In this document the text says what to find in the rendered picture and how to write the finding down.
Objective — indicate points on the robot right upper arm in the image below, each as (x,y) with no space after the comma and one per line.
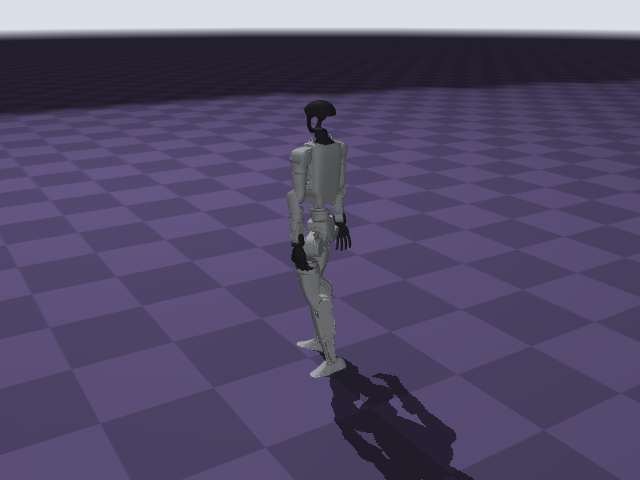
(344,148)

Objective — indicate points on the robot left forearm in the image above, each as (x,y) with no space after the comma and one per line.
(296,217)

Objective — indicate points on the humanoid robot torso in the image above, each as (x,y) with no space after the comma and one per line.
(322,184)

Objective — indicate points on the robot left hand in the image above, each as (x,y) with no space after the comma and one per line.
(299,256)

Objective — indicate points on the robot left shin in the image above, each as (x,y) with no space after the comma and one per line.
(324,323)

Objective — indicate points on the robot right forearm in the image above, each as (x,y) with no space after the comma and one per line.
(338,207)

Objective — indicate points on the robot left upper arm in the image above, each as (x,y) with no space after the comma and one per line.
(300,158)

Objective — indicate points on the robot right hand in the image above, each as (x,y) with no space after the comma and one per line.
(343,232)

